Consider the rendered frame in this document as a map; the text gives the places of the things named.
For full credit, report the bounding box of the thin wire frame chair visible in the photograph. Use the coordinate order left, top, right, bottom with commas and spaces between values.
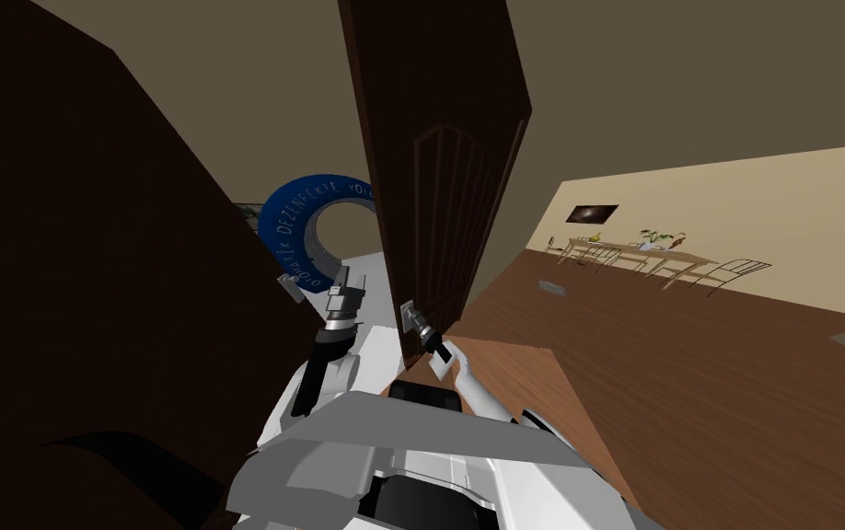
687, 257, 774, 299

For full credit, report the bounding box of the dark picture on wall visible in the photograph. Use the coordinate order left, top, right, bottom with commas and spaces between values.
565, 203, 620, 225

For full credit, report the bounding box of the silver and black door handle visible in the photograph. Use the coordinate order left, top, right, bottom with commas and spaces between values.
399, 299, 446, 356

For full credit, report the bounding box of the blue ring with white lettering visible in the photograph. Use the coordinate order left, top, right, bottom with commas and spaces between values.
258, 173, 381, 296

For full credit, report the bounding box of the dark brown door leaf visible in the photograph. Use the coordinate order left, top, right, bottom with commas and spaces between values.
337, 0, 534, 371

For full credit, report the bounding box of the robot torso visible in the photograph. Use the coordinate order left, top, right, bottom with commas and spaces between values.
225, 380, 666, 530

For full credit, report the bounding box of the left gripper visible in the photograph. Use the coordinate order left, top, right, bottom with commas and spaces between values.
324, 265, 367, 316

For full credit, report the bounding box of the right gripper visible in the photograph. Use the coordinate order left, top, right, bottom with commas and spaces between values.
428, 340, 469, 383

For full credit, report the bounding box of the light wooden dining table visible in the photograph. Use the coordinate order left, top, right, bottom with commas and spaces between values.
553, 227, 723, 291

